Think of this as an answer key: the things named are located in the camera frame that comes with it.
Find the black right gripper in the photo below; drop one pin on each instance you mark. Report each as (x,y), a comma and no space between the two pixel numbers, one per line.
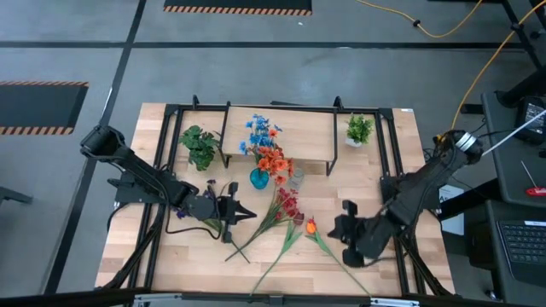
(369,234)

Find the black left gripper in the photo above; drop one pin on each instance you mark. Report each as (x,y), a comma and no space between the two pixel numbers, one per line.
(226,211)

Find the orange tulip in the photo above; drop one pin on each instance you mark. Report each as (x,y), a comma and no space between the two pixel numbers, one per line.
(311,227)

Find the purple flower bunch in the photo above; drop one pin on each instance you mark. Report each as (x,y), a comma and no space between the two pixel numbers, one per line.
(210,192)

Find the red flower bunch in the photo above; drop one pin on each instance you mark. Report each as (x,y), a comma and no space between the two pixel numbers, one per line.
(286,204)

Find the dark red tulip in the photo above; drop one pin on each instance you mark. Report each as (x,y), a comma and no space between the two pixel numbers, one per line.
(298,218)

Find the orange flower bunch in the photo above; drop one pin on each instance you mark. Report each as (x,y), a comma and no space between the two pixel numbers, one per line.
(273,164)

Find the clear ribbed glass vase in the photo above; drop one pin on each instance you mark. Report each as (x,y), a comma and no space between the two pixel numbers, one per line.
(297,179)

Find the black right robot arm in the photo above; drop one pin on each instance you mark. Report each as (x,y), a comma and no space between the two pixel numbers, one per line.
(426,187)

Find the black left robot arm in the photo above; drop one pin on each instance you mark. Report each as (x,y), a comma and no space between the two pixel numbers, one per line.
(136,172)

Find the wooden shelf black legs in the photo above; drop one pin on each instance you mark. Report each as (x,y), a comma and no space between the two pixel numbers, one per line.
(298,132)

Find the blue glass vase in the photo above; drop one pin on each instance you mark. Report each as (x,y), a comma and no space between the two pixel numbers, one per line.
(259,179)

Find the dark green plant white pot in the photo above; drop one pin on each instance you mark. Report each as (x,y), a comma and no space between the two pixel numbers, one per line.
(199,147)

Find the light green plant white pot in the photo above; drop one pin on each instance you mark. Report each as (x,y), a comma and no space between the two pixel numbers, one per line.
(359,128)

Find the white paper sheet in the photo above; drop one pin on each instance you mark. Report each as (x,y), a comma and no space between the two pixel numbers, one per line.
(454,221)

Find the dark grey desk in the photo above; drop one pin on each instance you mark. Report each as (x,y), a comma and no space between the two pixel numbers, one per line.
(482,256)
(507,179)

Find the black laptop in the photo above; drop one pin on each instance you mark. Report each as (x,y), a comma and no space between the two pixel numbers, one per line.
(524,247)

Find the white rod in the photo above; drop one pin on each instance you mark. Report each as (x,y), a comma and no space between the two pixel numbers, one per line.
(512,134)

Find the black mat striped edge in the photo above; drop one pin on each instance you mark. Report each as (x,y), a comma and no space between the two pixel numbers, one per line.
(239,4)
(38,106)

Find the black handheld screen device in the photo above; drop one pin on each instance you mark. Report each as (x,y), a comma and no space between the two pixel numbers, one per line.
(531,119)

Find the grey stand foot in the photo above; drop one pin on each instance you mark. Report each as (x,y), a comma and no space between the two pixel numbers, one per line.
(15,196)

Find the black stand legs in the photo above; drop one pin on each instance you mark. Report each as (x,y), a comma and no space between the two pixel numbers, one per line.
(524,87)

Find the aluminium rig frame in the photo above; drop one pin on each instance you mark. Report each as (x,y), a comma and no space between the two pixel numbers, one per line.
(170,298)

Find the black table frame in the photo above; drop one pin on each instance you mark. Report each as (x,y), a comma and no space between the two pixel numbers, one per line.
(200,108)

